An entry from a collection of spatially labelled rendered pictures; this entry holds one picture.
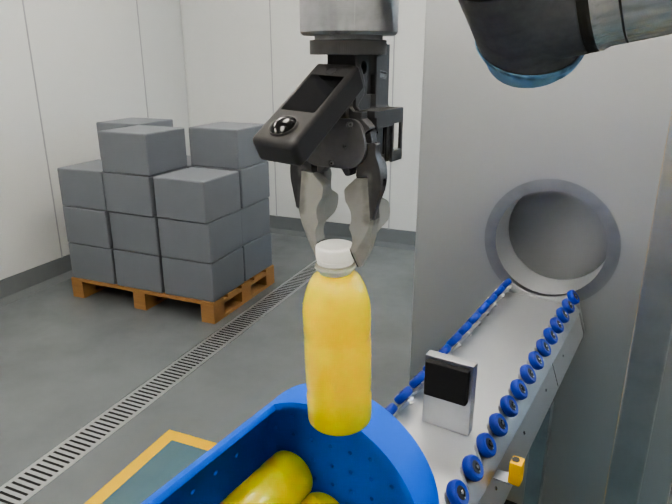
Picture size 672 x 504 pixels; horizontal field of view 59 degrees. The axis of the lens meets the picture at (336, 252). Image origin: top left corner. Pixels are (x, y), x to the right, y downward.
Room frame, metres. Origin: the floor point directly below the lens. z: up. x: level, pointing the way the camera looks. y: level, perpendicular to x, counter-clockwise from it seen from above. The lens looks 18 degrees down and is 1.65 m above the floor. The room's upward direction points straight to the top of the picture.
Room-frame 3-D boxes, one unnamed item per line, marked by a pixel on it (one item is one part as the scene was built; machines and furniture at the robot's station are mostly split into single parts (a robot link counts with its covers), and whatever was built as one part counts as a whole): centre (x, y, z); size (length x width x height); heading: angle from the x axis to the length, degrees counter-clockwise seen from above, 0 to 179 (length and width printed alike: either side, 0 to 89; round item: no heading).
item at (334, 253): (0.56, 0.00, 1.46); 0.04 x 0.04 x 0.02
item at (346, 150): (0.59, -0.01, 1.60); 0.09 x 0.08 x 0.12; 149
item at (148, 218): (4.08, 1.18, 0.59); 1.20 x 0.80 x 1.19; 67
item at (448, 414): (1.03, -0.22, 1.00); 0.10 x 0.04 x 0.15; 59
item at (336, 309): (0.56, 0.00, 1.36); 0.07 x 0.07 x 0.19
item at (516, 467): (0.92, -0.31, 0.92); 0.08 x 0.03 x 0.05; 59
